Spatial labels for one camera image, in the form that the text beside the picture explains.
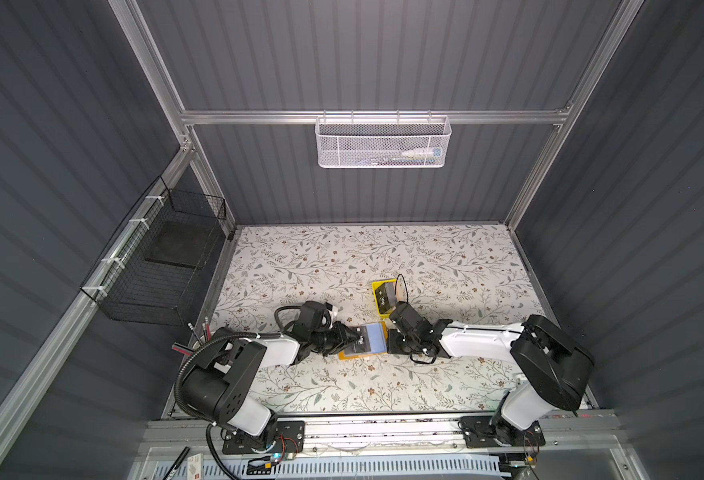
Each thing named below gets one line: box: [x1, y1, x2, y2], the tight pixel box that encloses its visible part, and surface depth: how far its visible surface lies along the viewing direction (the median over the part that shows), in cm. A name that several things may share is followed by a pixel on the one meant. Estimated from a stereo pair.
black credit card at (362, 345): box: [344, 326, 371, 355], surface depth 90 cm
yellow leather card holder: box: [338, 321, 388, 360], surface depth 91 cm
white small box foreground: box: [186, 453, 204, 480], surface depth 71 cm
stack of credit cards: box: [375, 282, 397, 314], surface depth 98 cm
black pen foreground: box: [162, 446, 191, 480], surface depth 71 cm
